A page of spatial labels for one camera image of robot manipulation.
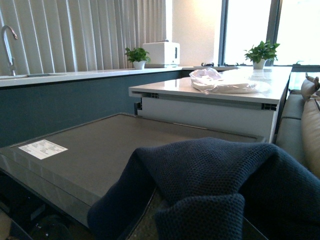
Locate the left potted green plant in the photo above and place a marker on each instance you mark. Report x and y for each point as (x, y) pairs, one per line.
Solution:
(138, 56)

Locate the grey green sofa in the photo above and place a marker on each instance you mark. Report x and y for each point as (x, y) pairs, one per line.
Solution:
(293, 133)

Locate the long kitchen counter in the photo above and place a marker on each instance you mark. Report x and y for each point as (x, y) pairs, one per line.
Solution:
(34, 110)

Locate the chrome kitchen faucet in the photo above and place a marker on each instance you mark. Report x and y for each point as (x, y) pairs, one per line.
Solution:
(10, 59)

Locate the gas stove hob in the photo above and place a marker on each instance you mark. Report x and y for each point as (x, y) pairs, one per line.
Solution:
(224, 65)

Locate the white countertop appliance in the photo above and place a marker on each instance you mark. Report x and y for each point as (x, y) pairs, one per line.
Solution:
(162, 54)

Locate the dark navy knit garment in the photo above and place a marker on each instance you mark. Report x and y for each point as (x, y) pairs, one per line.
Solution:
(210, 186)

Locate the beige sofa cushion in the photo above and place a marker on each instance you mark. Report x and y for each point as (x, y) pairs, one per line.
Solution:
(310, 123)

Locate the white plastic bag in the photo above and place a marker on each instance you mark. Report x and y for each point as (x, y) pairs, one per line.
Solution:
(210, 81)

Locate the right potted green plant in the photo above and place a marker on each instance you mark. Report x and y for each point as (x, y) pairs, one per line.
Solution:
(260, 54)

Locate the potted green plant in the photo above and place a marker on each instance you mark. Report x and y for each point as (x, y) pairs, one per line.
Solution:
(138, 56)
(260, 54)

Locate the white vertical blinds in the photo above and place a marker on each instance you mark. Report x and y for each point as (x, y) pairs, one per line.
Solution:
(59, 36)

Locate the white kitchen island counter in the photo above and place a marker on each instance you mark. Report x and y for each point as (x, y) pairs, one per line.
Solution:
(177, 101)

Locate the white label sticker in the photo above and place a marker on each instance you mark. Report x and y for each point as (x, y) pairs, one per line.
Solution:
(42, 149)

